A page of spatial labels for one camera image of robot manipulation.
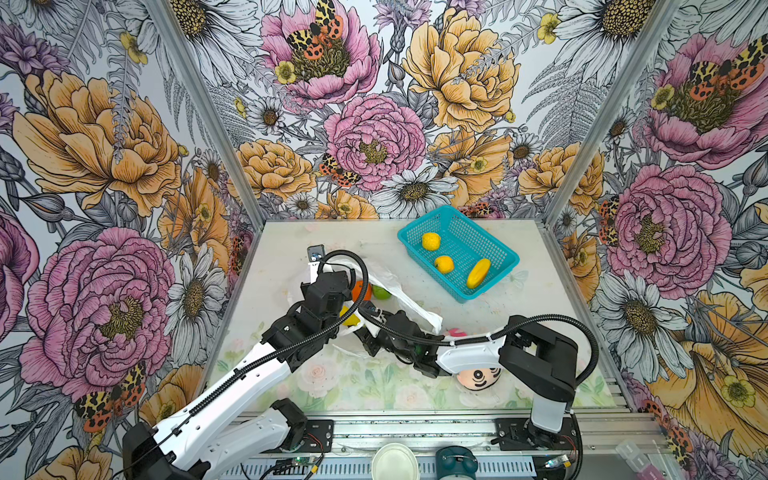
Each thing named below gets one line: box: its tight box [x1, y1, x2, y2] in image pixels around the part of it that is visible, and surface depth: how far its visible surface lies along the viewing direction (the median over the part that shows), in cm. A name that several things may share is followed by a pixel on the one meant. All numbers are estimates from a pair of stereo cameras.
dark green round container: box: [436, 445, 479, 480], surface depth 65 cm
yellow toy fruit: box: [435, 256, 454, 274], surface depth 105 cm
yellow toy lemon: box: [422, 232, 441, 251], surface depth 113 cm
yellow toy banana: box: [467, 258, 491, 289], surface depth 104 cm
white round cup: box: [371, 442, 419, 480], surface depth 71 cm
